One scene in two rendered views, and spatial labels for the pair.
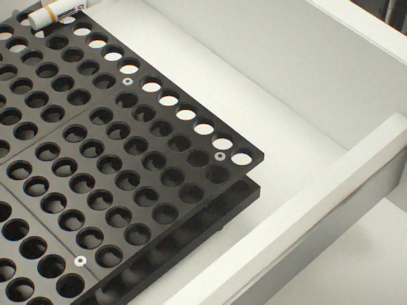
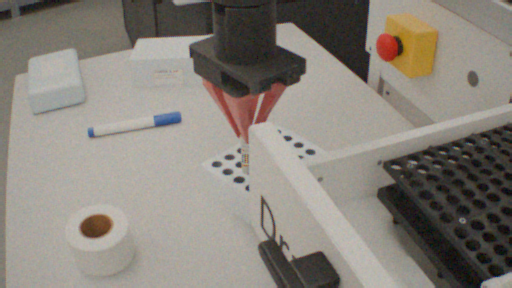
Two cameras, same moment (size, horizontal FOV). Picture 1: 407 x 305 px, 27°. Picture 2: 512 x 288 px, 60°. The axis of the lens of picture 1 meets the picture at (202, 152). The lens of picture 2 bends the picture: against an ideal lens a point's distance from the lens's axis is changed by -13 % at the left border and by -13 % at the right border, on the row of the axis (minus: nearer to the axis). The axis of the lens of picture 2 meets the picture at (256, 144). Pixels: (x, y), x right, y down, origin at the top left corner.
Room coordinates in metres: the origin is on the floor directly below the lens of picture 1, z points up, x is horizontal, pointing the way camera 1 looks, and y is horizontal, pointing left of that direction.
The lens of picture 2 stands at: (0.62, 0.00, 1.15)
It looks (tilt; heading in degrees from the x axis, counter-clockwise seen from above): 35 degrees down; 203
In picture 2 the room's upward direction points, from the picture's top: straight up
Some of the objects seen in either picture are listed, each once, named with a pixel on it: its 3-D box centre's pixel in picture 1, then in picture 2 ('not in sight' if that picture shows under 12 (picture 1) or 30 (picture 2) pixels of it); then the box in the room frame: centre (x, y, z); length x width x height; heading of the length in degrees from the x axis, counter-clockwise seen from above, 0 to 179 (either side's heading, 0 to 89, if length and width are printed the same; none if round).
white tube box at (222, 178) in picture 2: not in sight; (264, 170); (0.19, -0.18, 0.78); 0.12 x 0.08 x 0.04; 156
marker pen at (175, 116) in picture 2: not in sight; (134, 124); (0.15, -0.39, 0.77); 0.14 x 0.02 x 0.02; 130
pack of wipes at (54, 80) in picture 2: not in sight; (54, 78); (0.10, -0.60, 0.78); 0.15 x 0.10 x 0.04; 46
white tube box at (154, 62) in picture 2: not in sight; (171, 60); (-0.02, -0.43, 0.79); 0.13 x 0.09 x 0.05; 115
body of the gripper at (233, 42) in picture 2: not in sight; (244, 33); (0.23, -0.18, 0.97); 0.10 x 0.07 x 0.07; 63
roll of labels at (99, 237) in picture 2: not in sight; (99, 239); (0.36, -0.29, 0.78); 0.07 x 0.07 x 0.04
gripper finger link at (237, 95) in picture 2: not in sight; (242, 97); (0.23, -0.18, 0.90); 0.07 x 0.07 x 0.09; 63
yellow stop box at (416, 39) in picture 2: not in sight; (407, 44); (-0.04, -0.05, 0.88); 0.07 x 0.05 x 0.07; 45
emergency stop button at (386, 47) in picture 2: not in sight; (389, 47); (-0.02, -0.07, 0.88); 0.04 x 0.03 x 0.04; 45
